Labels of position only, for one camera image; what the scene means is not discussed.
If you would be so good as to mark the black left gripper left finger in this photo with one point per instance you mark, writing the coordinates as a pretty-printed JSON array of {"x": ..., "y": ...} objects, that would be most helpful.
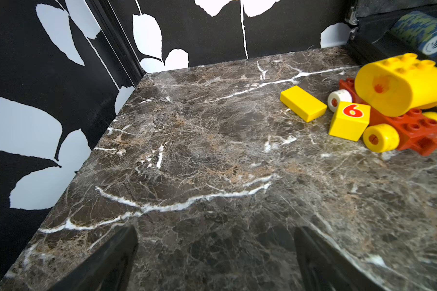
[{"x": 107, "y": 269}]

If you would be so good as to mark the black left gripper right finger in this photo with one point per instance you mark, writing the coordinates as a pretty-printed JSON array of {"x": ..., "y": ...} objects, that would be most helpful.
[{"x": 323, "y": 268}]

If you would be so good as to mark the yellow number six cube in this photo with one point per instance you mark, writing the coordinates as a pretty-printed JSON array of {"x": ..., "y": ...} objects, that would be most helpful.
[{"x": 350, "y": 121}]

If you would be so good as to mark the flat yellow toy brick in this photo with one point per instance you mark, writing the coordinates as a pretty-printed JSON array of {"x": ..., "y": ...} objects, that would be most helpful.
[{"x": 303, "y": 104}]

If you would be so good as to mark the yellow rounded toy block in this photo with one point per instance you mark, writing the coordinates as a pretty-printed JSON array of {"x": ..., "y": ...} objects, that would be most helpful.
[{"x": 395, "y": 85}]

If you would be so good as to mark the black poker chip case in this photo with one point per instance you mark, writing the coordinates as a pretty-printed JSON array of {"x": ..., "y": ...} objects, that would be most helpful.
[{"x": 370, "y": 38}]

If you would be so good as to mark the blue green chip stack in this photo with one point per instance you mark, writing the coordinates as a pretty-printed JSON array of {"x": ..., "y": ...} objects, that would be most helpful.
[{"x": 418, "y": 30}]

